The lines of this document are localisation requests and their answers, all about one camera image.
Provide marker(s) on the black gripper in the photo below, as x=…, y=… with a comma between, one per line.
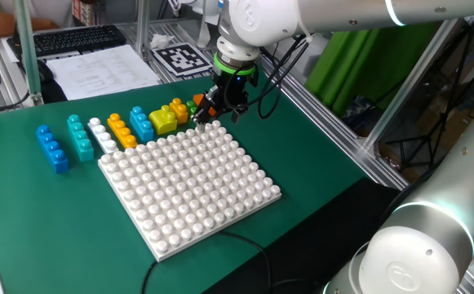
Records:
x=230, y=94

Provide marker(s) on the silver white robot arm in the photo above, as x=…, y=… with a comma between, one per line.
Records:
x=261, y=20

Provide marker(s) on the bare person forearm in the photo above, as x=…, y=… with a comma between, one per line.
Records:
x=8, y=24

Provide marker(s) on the orange sloped block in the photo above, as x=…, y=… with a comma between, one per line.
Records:
x=198, y=99

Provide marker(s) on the green two-stud block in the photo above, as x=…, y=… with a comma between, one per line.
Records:
x=190, y=107

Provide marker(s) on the yellow-orange two-stud block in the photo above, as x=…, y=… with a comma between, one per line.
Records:
x=179, y=111

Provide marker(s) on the large lime yellow block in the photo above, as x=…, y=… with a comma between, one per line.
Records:
x=163, y=120

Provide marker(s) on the black white fiducial marker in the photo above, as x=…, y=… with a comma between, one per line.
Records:
x=179, y=59

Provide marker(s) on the light blue three-stud block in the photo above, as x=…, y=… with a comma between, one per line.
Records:
x=142, y=124

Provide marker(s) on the white studded baseplate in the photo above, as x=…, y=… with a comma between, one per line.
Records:
x=187, y=192

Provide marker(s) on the white crumpled tissue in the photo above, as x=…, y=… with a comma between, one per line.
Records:
x=161, y=41

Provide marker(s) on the yellow-orange four-stud block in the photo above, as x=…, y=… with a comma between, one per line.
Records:
x=122, y=131

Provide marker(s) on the white four-stud block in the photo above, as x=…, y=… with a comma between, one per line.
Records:
x=102, y=136

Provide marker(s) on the white printed paper sheet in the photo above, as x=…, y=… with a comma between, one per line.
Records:
x=102, y=73

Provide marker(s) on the green cloth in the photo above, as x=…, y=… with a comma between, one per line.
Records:
x=351, y=69

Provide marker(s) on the teal four-stud block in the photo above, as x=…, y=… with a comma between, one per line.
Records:
x=81, y=141

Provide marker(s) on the black keyboard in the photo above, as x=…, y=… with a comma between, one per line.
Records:
x=73, y=40

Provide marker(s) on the blue four-stud block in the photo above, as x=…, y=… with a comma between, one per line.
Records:
x=53, y=149

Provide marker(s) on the red white printed box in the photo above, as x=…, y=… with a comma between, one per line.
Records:
x=82, y=12

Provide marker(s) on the diagonal aluminium beam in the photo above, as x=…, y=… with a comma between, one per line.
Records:
x=408, y=90

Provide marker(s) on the green cutting mat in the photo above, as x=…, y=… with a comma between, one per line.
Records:
x=57, y=224

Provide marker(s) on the person in white shirt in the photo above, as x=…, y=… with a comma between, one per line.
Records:
x=53, y=10

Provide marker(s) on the brown cardboard box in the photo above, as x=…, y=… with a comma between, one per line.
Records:
x=457, y=122

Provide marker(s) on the aluminium frame post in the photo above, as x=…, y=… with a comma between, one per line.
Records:
x=28, y=49
x=143, y=28

